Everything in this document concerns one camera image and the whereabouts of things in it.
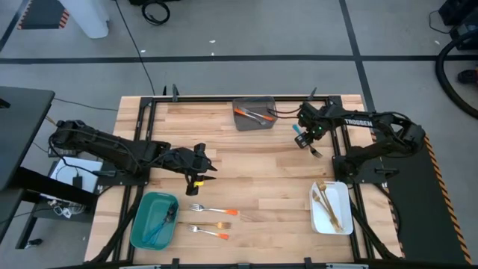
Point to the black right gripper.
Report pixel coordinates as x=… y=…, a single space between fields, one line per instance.
x=315 y=117

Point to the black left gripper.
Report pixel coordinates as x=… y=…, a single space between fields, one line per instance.
x=186 y=160

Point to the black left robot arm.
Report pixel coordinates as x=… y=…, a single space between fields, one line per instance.
x=108 y=143

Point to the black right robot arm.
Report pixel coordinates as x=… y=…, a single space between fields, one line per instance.
x=373 y=121

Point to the black table clamp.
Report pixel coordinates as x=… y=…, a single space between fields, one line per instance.
x=175 y=263
x=312 y=95
x=174 y=93
x=164 y=91
x=308 y=262

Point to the grey translucent plastic bin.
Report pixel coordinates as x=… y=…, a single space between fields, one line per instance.
x=246 y=125

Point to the teal plastic tray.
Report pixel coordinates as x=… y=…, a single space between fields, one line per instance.
x=149 y=209

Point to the white plastic tray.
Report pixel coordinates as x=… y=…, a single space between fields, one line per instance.
x=343 y=201

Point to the white flat box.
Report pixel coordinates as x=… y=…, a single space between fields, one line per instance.
x=89 y=179

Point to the small black charger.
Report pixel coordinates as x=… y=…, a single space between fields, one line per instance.
x=77 y=182

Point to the large black hazard-striped mat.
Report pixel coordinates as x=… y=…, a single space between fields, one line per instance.
x=418 y=209

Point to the black power adapter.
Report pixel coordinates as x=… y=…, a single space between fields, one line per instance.
x=63 y=153

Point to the small black foot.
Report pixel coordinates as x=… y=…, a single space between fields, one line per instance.
x=34 y=242

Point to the black desk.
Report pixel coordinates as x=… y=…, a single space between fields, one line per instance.
x=22 y=130

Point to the small black hazard-striped mat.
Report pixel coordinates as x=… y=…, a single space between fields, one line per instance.
x=41 y=15

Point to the black aluminium table frame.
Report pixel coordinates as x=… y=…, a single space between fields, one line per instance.
x=205 y=99

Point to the black desk support frame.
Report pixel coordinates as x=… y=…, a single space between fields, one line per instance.
x=56 y=185

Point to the white cylindrical post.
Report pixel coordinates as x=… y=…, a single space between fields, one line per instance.
x=87 y=18

